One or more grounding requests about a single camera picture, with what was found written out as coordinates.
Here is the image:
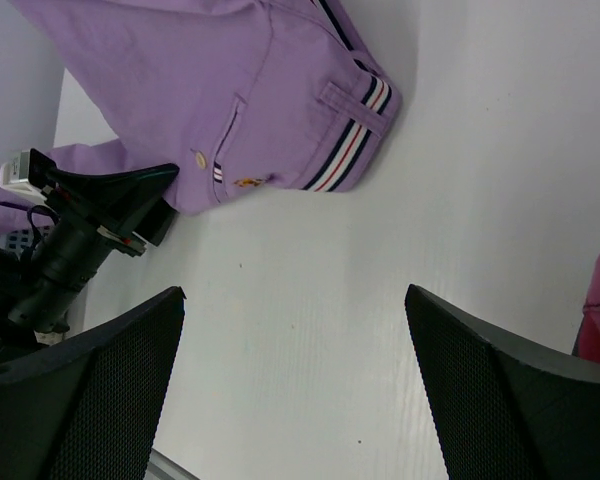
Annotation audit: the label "white plastic laundry basket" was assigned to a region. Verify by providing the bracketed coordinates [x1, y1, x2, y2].
[0, 230, 36, 263]

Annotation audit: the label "purple trousers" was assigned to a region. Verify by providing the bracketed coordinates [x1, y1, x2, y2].
[15, 1, 401, 215]

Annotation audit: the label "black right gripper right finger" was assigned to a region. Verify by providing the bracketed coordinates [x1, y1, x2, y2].
[405, 285, 600, 479]

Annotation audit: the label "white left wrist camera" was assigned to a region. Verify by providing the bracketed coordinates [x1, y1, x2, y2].
[0, 151, 45, 205]

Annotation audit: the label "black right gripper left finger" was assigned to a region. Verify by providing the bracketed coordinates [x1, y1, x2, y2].
[0, 287, 185, 479]

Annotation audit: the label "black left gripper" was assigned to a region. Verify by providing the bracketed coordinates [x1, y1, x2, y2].
[7, 149, 179, 333]

